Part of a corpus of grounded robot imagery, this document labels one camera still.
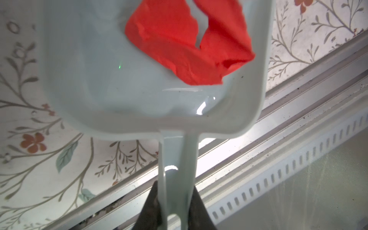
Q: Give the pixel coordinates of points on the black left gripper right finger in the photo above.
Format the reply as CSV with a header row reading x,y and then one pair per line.
x,y
198,217

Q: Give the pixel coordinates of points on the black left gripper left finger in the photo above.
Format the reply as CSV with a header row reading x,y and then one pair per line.
x,y
150,216

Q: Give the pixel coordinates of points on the light blue plastic dustpan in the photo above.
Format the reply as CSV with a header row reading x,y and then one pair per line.
x,y
102,85

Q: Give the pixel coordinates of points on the red paper scrap small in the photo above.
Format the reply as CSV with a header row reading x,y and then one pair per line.
x,y
166,31

